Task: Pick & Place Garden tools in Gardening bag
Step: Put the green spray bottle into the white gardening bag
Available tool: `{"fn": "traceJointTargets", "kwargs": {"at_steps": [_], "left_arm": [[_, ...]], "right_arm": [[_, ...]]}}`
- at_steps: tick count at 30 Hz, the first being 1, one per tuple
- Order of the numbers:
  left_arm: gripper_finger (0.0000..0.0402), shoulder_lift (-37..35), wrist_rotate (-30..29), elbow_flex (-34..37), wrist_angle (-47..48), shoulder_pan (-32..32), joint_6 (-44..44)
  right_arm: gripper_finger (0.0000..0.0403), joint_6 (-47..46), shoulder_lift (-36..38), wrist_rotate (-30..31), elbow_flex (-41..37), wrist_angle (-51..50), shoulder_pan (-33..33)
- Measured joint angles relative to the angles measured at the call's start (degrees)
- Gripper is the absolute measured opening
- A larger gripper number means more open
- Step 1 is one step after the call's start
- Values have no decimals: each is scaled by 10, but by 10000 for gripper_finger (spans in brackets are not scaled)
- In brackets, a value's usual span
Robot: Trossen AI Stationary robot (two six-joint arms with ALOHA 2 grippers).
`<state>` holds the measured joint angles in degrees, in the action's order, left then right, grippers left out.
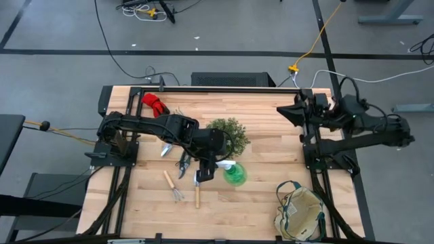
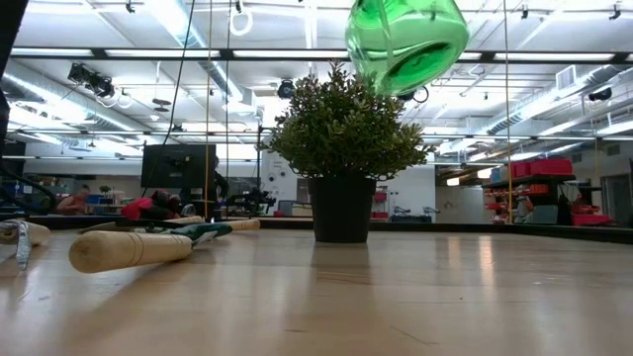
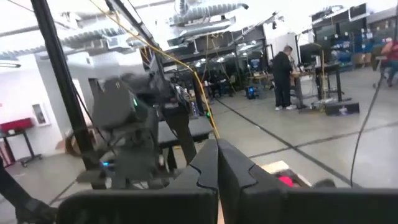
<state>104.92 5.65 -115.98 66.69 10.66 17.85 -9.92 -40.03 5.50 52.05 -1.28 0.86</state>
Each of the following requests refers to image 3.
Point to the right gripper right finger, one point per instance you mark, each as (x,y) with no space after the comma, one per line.
(264,202)

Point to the storage shelving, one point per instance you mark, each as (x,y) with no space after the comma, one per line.
(342,37)

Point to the black aluminium table frame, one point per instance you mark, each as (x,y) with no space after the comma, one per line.
(62,77)

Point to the white wall cabinet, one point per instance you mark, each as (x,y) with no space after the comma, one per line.
(40,114)

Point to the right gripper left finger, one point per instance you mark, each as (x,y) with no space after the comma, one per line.
(186,205)

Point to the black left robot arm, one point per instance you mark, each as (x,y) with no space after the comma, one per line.
(124,124)

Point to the person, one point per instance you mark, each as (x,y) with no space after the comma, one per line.
(282,77)
(391,59)

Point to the black curved bracket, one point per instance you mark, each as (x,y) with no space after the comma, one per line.
(323,183)

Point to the wooden workbench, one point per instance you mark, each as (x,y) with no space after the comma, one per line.
(306,74)

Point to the red top cart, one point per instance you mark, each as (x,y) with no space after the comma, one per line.
(17,124)

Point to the black floor box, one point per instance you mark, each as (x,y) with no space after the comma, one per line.
(342,108)

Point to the red black gardening glove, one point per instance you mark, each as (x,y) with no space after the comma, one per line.
(286,181)

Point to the silver ventilation duct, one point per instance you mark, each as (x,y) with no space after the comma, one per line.
(199,12)

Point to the black floor computer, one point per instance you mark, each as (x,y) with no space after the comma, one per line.
(252,92)

